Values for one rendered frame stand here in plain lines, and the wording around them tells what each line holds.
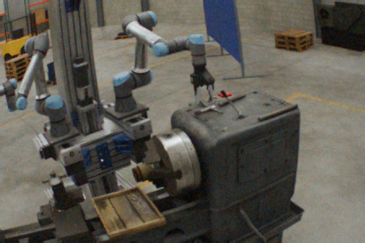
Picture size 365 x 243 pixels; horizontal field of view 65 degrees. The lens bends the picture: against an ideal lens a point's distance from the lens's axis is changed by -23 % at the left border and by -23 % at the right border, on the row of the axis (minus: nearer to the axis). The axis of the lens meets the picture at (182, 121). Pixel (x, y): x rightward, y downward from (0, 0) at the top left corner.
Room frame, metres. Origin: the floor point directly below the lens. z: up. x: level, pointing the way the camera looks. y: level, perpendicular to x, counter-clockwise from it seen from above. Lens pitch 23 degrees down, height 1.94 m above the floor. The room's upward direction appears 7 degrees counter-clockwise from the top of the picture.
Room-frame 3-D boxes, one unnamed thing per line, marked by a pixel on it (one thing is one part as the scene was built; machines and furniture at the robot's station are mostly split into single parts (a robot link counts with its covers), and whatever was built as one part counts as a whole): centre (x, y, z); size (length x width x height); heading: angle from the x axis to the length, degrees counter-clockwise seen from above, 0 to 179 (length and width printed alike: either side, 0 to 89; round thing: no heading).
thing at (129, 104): (2.17, 0.35, 1.21); 0.15 x 0.15 x 0.10
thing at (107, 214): (1.43, 0.34, 0.89); 0.36 x 0.30 x 0.04; 23
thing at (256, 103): (1.72, -0.29, 1.06); 0.59 x 0.48 x 0.39; 113
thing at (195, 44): (1.78, -0.12, 1.59); 0.09 x 0.08 x 0.11; 37
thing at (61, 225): (1.32, 0.64, 0.95); 0.43 x 0.17 x 0.05; 23
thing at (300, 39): (9.09, -3.44, 0.22); 1.25 x 0.86 x 0.44; 134
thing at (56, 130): (1.90, 0.76, 1.21); 0.15 x 0.15 x 0.10
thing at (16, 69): (9.96, 5.00, 0.36); 1.26 x 0.86 x 0.73; 142
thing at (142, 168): (1.48, 0.21, 1.08); 0.09 x 0.09 x 0.09; 23
